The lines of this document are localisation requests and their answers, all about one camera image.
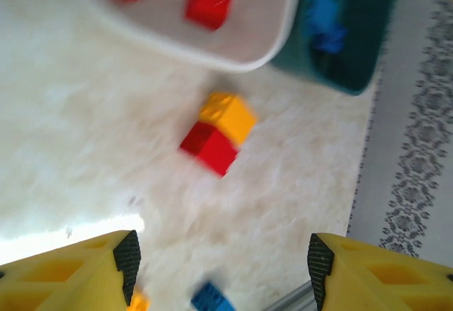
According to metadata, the dark teal plastic container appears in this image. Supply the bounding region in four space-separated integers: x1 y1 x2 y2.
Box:
270 0 404 96

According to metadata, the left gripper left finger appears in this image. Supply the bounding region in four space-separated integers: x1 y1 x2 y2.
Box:
0 230 142 311

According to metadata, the white plastic container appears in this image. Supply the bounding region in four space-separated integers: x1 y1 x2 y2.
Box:
84 0 307 74

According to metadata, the blue square lego brick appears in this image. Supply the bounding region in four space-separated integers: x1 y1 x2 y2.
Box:
190 281 237 311
306 0 345 31
311 28 350 54

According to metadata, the yellow long lego brick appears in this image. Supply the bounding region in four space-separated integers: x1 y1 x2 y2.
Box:
127 289 151 311

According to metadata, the yellow square lego brick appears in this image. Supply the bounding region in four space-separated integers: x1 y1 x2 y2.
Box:
197 92 258 147

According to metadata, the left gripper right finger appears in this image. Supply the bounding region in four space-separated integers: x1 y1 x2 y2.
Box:
307 232 453 311

